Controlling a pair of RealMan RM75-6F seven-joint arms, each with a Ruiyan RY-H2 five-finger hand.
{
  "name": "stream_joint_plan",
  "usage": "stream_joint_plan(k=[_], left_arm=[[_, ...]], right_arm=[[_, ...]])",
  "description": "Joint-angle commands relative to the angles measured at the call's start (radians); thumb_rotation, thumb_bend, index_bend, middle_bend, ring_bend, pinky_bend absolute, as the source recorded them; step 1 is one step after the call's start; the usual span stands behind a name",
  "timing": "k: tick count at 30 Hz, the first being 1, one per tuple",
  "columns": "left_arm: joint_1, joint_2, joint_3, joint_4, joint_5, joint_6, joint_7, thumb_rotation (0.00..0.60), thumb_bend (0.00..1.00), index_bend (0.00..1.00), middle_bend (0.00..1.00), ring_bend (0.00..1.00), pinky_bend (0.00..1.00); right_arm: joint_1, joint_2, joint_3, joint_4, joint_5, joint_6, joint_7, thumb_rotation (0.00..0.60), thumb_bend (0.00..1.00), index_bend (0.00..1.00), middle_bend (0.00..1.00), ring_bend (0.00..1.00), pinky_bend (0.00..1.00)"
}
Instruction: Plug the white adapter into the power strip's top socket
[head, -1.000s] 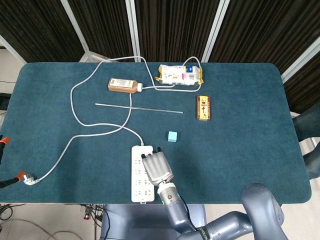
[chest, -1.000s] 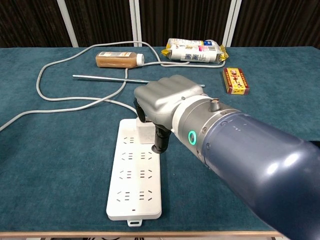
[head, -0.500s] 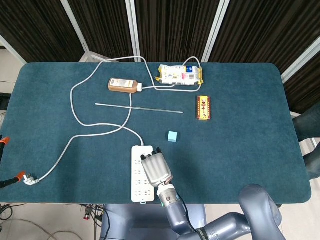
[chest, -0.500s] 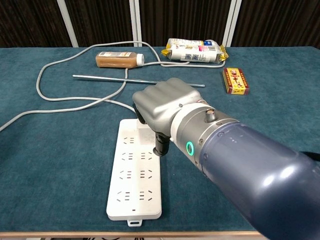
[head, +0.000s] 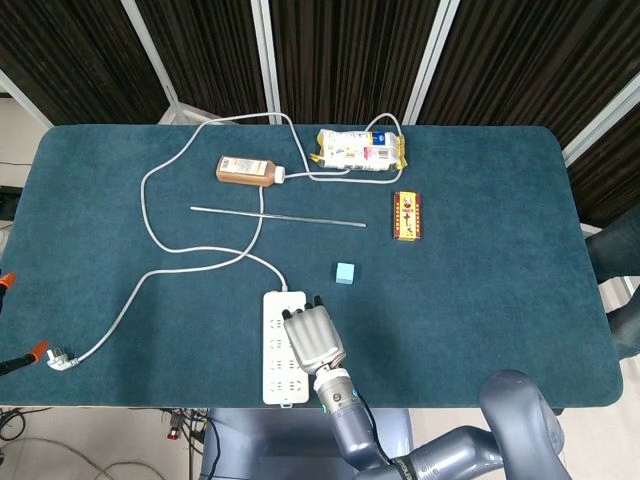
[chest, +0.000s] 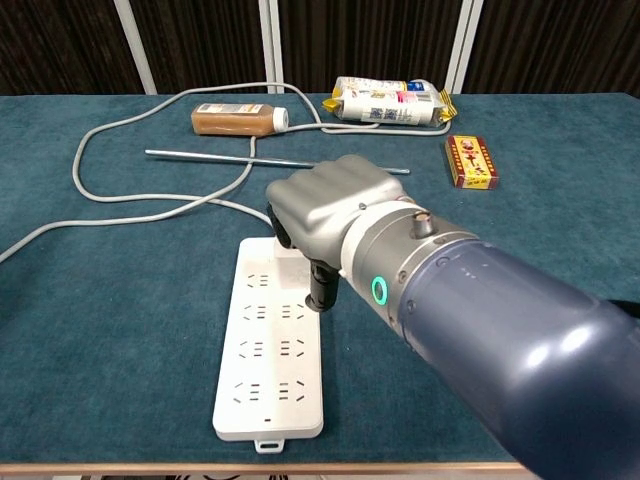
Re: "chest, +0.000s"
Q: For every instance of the white power strip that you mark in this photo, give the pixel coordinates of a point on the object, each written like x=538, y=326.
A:
x=265, y=360

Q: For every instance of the thin metal rod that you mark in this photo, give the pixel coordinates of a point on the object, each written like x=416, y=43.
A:
x=200, y=156

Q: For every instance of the teal table cloth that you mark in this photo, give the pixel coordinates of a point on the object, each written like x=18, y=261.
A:
x=125, y=325

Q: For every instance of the red yellow printed box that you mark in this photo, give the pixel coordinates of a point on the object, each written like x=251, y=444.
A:
x=472, y=162

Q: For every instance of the white partition post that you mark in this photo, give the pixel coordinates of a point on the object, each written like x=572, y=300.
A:
x=270, y=45
x=465, y=45
x=135, y=45

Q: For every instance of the white yellow snack package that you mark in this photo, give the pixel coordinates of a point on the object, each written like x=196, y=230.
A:
x=380, y=102

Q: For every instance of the dark slatted partition panel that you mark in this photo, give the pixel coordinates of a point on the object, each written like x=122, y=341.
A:
x=60, y=45
x=210, y=45
x=370, y=40
x=550, y=45

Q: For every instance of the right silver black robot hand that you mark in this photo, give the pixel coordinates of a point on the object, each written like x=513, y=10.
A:
x=330, y=200

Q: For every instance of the brown drink bottle white cap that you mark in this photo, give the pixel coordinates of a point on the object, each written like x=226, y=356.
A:
x=235, y=120

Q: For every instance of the right blue-gray robot arm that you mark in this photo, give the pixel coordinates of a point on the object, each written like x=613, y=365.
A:
x=500, y=325

